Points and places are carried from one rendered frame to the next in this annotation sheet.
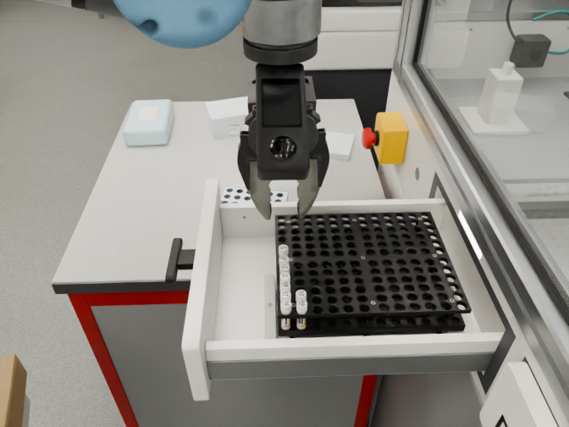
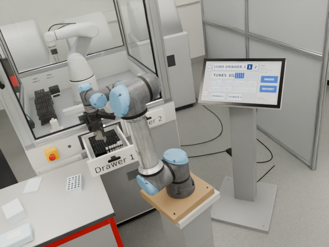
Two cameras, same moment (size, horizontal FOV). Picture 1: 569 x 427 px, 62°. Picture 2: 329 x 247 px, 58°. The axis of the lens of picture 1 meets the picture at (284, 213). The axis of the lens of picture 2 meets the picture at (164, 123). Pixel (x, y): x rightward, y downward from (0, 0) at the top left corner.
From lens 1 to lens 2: 1.72 m
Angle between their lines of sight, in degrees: 82
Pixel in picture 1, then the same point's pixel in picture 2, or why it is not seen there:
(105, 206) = (76, 222)
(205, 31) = not seen: hidden behind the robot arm
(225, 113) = (18, 208)
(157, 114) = (15, 230)
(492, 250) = (105, 121)
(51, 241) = not seen: outside the picture
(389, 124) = (52, 149)
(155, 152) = (37, 229)
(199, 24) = not seen: hidden behind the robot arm
